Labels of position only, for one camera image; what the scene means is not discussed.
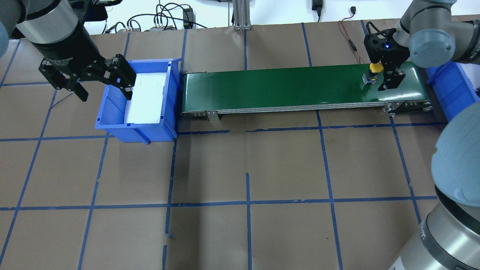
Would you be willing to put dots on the yellow push button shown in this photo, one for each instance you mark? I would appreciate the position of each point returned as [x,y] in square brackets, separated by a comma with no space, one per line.
[371,75]

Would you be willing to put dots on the white foam pad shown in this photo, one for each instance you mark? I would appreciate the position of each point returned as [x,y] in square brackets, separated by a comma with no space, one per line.
[146,103]

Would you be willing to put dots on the far blue plastic bin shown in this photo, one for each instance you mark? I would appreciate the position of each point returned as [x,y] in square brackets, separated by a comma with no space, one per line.
[456,86]

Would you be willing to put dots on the blue bin with white foam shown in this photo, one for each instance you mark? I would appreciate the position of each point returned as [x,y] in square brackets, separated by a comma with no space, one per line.
[112,108]

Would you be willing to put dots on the black power adapter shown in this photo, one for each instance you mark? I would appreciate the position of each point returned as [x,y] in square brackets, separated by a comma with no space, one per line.
[317,5]

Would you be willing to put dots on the green conveyor belt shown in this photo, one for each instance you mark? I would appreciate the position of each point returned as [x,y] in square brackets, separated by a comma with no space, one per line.
[212,94]

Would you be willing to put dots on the aluminium frame post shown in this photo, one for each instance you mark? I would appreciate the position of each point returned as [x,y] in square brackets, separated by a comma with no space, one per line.
[241,15]

